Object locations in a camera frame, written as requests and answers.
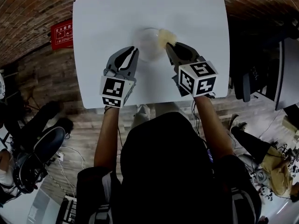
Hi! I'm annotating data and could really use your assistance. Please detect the grey shoulder strap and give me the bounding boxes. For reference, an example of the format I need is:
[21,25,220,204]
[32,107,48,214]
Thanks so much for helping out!
[230,187,256,224]
[88,171,113,224]

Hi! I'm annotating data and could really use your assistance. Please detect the black white patterned box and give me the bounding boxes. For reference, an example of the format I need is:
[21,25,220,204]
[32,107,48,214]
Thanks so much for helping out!
[57,194,78,224]

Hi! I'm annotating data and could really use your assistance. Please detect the red wall sign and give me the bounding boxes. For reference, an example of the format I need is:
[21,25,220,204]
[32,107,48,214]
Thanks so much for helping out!
[50,19,74,51]

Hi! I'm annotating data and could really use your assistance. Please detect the black device blue screen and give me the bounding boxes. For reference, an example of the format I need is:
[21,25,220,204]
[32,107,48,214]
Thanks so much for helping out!
[206,147,215,165]

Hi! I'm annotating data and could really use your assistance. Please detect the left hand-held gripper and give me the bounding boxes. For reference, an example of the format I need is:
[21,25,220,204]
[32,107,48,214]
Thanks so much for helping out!
[100,46,140,108]

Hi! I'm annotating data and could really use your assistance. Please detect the person's right forearm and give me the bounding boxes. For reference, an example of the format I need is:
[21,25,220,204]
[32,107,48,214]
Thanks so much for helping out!
[192,94,236,161]

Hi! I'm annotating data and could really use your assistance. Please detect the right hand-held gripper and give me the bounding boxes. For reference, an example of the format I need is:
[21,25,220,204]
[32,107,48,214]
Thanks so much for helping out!
[165,42,219,98]

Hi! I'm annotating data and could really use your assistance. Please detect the person's left forearm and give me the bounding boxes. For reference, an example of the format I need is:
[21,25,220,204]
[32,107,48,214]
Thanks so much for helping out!
[93,105,121,173]

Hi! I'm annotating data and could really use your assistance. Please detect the yellow sponge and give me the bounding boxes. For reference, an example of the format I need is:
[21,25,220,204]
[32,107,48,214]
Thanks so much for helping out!
[158,28,178,49]

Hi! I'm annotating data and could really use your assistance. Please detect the white floor cable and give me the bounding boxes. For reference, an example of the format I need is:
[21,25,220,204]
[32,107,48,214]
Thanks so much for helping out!
[53,145,85,197]

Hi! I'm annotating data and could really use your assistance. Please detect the black office chair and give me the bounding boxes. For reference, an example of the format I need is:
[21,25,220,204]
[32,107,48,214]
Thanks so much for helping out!
[13,100,75,195]
[233,38,281,103]

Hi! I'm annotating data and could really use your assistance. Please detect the black cable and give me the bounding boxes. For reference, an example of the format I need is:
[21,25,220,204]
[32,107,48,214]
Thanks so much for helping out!
[116,122,125,149]
[191,91,217,140]

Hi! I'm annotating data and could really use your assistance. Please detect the person's black shirt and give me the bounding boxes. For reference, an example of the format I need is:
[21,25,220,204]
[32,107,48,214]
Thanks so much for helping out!
[76,154,263,224]

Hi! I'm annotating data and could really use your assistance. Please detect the person's beige trousers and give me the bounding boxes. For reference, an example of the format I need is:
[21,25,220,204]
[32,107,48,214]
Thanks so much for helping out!
[130,101,185,132]

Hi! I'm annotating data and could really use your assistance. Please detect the white desk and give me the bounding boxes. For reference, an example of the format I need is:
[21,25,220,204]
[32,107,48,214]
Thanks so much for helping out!
[0,185,78,224]
[275,37,299,112]

